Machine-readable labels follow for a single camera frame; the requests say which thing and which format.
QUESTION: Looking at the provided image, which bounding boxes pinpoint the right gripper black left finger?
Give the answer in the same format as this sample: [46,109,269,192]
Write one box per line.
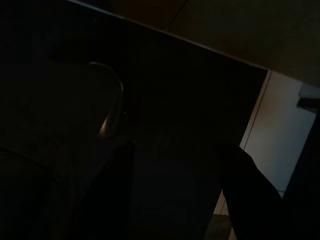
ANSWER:
[74,140,137,240]

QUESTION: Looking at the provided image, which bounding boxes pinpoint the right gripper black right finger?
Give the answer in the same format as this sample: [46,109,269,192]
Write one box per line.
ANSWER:
[223,146,286,240]

